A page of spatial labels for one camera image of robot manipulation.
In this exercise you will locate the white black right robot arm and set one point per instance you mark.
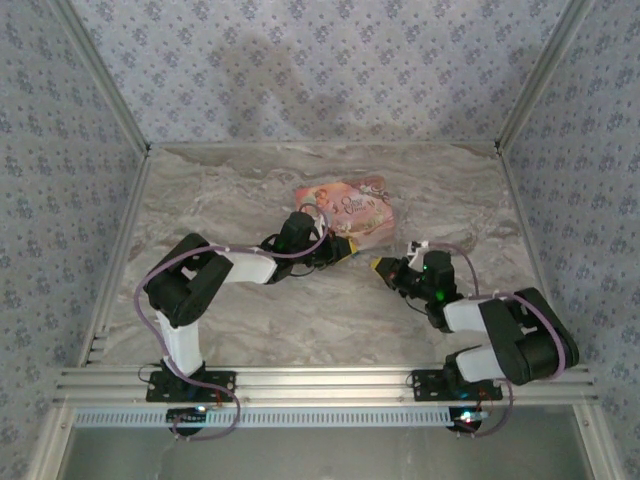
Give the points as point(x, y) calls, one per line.
point(462, 317)

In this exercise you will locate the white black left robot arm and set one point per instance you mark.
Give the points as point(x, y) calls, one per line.
point(180, 345)

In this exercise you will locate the right controller board with LED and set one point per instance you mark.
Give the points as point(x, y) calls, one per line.
point(467, 417)

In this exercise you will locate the controller board with led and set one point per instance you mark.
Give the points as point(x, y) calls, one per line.
point(467, 417)
point(187, 415)

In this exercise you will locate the grey metal panel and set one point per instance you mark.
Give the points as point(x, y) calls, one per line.
point(320, 455)

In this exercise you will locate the left controller board with LED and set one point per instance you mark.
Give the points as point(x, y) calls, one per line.
point(187, 415)

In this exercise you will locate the aluminium table end rail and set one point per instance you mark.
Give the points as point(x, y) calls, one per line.
point(300, 144)

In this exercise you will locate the aluminium table side rail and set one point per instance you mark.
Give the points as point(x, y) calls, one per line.
point(527, 220)
point(127, 225)

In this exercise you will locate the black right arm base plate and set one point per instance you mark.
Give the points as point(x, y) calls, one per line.
point(430, 385)

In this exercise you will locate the aluminium mounting rail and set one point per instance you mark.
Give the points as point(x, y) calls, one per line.
point(320, 385)

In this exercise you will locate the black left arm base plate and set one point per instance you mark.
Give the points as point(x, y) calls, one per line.
point(220, 382)

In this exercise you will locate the aluminium upright frame post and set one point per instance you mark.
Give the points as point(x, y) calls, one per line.
point(545, 75)
point(100, 80)

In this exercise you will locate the aluminium lower frame post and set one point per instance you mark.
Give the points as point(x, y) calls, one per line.
point(595, 450)
point(47, 450)

